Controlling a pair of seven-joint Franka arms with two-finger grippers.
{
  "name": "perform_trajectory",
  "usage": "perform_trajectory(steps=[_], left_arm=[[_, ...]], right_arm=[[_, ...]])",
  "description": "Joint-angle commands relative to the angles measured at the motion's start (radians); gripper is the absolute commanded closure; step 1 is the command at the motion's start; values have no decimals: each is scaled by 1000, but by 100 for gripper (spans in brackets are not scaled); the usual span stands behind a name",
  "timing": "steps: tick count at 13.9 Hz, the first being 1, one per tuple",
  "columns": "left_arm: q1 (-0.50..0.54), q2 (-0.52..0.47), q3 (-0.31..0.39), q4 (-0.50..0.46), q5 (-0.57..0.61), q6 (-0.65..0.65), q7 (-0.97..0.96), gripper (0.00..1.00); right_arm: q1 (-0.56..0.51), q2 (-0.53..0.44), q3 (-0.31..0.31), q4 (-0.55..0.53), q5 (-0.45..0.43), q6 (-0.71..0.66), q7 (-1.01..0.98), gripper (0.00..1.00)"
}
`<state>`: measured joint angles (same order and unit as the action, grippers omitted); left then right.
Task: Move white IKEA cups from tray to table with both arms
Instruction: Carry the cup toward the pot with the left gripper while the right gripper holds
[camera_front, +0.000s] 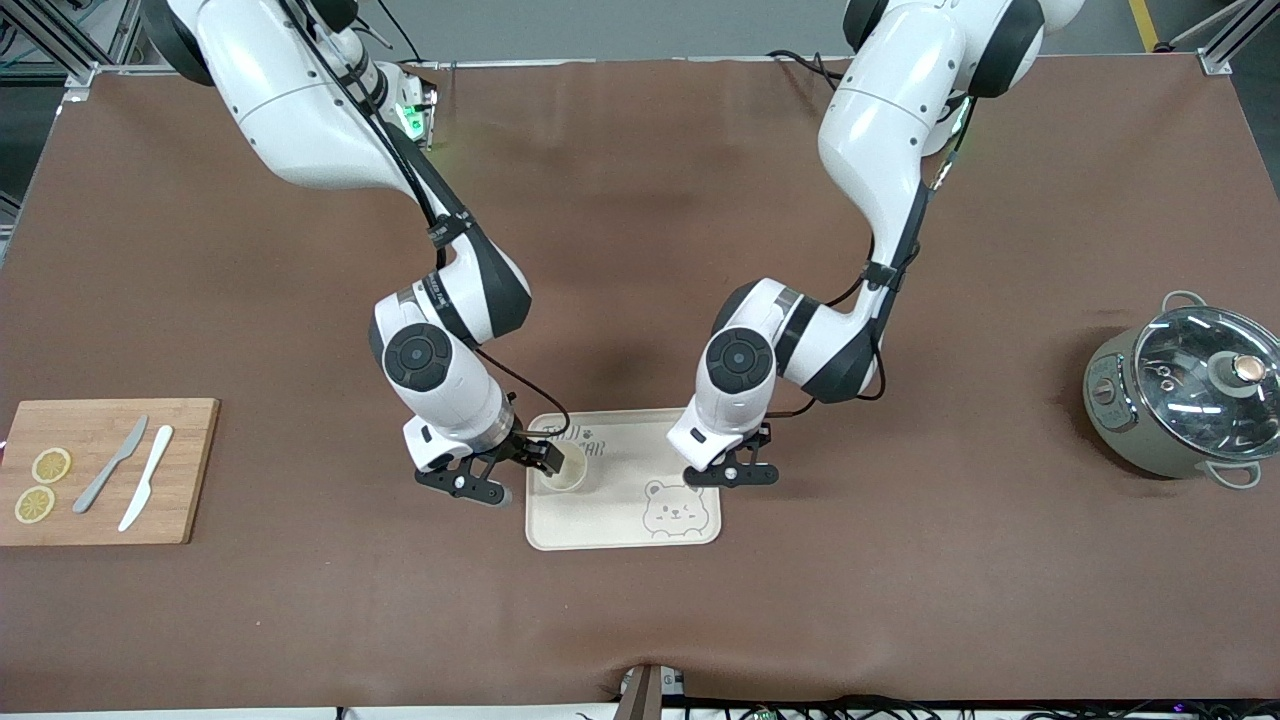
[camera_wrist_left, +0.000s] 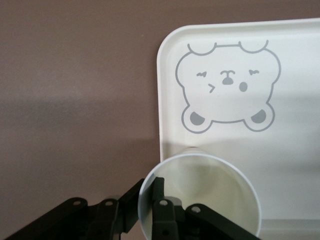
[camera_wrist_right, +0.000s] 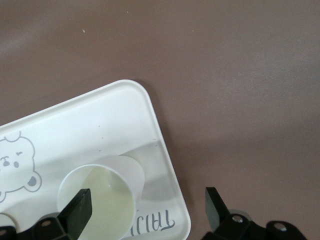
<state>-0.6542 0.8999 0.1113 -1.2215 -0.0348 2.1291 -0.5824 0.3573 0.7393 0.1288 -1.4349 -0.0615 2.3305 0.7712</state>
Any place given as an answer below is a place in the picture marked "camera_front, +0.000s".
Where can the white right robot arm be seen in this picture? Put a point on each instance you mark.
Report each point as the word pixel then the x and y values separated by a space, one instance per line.
pixel 300 110

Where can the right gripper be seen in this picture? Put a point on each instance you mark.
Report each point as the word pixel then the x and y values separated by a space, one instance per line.
pixel 523 449

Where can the brown table cover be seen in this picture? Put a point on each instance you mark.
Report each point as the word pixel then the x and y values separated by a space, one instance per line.
pixel 640 250

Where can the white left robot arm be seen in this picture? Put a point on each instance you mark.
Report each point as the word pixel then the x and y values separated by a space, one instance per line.
pixel 880 130

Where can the aluminium frame profile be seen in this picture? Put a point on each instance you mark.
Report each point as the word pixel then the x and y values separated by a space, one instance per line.
pixel 1215 60
pixel 80 72

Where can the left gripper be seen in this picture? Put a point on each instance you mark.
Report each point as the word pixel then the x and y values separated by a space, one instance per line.
pixel 761 438

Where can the glass pot lid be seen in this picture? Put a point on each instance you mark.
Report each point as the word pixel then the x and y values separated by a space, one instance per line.
pixel 1190 400

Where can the bamboo cutting board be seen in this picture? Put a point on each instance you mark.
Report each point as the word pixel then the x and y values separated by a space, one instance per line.
pixel 190 500

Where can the cream bear print tray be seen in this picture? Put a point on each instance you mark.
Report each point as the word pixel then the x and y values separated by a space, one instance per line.
pixel 600 520

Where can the yellow lemon slice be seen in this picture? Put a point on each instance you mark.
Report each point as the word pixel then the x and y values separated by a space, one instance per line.
pixel 35 505
pixel 51 465

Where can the white plastic knife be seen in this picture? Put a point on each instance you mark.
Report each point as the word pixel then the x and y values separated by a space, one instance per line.
pixel 145 480

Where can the grey plastic knife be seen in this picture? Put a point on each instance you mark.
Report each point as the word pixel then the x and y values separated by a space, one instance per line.
pixel 105 470

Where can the metal table edge clamp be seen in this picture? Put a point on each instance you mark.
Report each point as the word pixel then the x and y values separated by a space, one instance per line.
pixel 645 695

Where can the white IKEA cup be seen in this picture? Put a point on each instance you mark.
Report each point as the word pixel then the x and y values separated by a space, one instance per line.
pixel 572 478

